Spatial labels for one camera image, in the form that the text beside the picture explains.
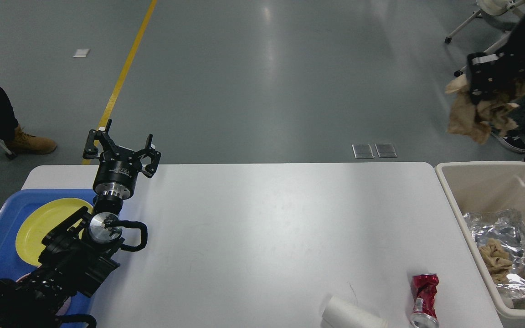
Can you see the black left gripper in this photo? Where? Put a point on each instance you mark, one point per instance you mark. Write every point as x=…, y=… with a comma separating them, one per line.
x=115, y=175

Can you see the white floor marker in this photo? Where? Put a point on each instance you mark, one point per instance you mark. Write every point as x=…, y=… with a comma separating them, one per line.
x=81, y=53

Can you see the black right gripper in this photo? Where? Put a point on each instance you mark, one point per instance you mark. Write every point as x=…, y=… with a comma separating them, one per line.
x=491, y=75

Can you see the yellow plate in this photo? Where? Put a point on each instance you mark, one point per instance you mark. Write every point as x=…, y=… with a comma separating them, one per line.
x=39, y=223

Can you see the office chair base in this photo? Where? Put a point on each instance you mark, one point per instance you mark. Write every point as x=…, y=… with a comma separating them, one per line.
x=501, y=14

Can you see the metal floor socket plates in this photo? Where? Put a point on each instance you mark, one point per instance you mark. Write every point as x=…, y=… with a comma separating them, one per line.
x=369, y=151

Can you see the white paper cup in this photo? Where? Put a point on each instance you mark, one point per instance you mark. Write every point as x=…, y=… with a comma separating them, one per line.
x=339, y=313

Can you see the metal can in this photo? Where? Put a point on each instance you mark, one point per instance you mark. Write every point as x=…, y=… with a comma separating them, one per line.
x=420, y=319

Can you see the red wrapper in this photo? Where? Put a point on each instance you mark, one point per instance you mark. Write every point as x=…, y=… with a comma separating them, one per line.
x=424, y=295

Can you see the foil sheet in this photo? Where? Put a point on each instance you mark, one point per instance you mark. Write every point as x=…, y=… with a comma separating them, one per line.
x=508, y=227

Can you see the beige plastic bin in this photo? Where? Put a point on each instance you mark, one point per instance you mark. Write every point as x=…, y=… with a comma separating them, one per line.
x=486, y=186

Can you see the blue plastic tray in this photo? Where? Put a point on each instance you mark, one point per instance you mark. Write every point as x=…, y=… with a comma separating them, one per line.
x=70, y=267

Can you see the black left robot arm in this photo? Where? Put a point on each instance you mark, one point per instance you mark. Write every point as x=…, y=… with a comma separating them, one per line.
x=107, y=233

